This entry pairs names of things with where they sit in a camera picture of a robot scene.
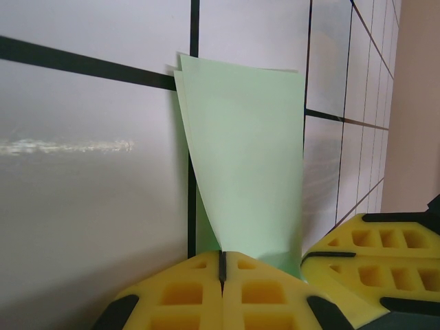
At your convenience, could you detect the light green cloth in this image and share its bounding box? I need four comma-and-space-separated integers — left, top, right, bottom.
173, 51, 305, 279

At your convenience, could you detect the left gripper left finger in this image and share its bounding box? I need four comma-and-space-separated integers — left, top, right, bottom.
91, 250, 223, 330

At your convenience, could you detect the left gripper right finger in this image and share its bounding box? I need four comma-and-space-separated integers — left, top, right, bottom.
222, 250, 355, 330

